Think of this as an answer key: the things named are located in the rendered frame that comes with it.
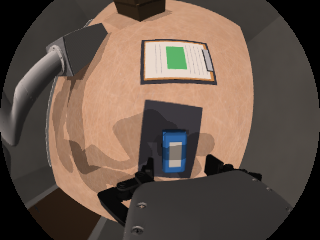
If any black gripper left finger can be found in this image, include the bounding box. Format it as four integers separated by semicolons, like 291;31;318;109
97;157;155;228

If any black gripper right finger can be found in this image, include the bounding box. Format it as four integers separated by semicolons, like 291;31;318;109
204;154;262;181

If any brown cardboard box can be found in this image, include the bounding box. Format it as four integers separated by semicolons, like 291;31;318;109
113;0;166;22

